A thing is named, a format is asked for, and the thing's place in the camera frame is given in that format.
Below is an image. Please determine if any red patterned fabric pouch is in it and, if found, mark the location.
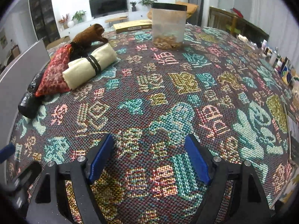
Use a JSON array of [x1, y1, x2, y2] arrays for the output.
[[35, 43, 71, 97]]

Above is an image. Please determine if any cream cloth bundle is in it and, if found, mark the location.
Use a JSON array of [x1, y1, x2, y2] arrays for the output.
[[62, 43, 117, 90]]

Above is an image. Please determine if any black plastic bag roll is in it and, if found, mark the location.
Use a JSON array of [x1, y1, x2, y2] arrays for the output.
[[18, 68, 45, 119]]

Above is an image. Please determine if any colourful woven tablecloth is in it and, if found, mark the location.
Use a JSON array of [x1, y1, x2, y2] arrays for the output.
[[7, 25, 298, 223]]

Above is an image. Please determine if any black fuzzy cloth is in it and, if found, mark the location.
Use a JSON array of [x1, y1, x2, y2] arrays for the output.
[[70, 42, 90, 61]]

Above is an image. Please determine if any dark bookshelf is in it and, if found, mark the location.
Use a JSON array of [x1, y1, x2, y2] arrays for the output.
[[28, 0, 60, 46]]

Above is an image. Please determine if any white tv cabinet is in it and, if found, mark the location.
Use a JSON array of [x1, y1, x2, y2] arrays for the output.
[[59, 11, 148, 39]]

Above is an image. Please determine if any brown knitted cloth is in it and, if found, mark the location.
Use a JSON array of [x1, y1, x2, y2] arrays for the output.
[[71, 24, 108, 48]]

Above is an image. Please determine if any red flower vase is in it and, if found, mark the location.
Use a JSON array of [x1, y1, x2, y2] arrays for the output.
[[58, 14, 69, 29]]

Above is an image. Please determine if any flat cardboard box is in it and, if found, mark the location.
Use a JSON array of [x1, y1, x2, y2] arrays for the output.
[[113, 19, 152, 34]]

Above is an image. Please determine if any dark wooden side cabinet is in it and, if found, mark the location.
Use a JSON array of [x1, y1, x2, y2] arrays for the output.
[[207, 7, 269, 46]]

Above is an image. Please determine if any green potted plant left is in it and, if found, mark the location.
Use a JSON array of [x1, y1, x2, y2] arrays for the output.
[[72, 10, 86, 23]]

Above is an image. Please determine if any green potted plant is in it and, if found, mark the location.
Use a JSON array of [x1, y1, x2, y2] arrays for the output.
[[138, 0, 158, 10], [72, 10, 86, 23]]

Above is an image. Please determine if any small wooden bench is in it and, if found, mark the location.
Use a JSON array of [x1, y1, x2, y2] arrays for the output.
[[105, 16, 128, 27]]

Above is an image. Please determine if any clear plastic jar black lid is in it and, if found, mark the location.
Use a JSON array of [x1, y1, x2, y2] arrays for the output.
[[152, 3, 187, 50]]

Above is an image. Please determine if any black television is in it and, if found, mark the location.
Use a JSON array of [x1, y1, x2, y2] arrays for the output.
[[89, 0, 128, 17]]

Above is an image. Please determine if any small dark potted plant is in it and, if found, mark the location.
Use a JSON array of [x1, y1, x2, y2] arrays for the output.
[[130, 1, 137, 12]]

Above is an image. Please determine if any green potted plant right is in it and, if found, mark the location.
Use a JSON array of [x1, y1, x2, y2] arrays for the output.
[[138, 0, 158, 10]]

